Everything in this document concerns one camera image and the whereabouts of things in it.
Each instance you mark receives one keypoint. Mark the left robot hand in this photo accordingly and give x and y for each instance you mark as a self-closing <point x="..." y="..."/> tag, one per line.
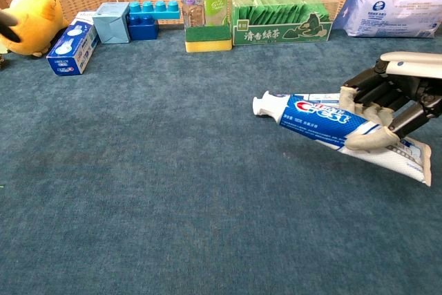
<point x="7" y="30"/>

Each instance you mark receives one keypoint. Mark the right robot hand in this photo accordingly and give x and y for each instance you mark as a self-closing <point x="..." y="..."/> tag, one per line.
<point x="397" y="84"/>

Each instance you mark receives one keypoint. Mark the blue white Crest toothpaste tube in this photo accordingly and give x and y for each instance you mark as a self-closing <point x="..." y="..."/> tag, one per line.
<point x="257" y="106"/>
<point x="321" y="115"/>

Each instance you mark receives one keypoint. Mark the blue toothpaste carton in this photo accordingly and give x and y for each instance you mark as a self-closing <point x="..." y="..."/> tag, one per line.
<point x="70" y="49"/>

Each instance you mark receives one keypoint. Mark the pale green dustpan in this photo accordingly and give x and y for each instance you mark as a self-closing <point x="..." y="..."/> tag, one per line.
<point x="2" y="49"/>

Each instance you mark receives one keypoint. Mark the yellow plush chick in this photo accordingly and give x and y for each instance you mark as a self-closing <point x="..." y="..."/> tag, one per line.
<point x="34" y="22"/>

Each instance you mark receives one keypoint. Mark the white blue tissue pack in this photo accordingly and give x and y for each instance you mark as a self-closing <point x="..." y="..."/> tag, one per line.
<point x="390" y="15"/>

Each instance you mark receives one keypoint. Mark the light blue paper box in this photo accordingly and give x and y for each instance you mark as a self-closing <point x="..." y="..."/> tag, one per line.
<point x="110" y="23"/>

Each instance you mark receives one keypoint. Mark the green tea bag box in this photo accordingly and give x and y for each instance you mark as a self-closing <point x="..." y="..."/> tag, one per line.
<point x="276" y="32"/>

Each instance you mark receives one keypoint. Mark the dark blue building block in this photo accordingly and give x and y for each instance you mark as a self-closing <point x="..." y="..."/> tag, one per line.
<point x="143" y="30"/>

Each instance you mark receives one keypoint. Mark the light blue building block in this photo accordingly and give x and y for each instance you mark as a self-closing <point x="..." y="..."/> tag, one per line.
<point x="155" y="10"/>

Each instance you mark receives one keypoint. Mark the blue table cloth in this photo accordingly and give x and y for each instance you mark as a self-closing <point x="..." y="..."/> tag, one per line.
<point x="138" y="170"/>

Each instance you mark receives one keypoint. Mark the green yellow sponge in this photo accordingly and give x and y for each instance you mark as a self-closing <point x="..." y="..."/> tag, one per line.
<point x="207" y="39"/>

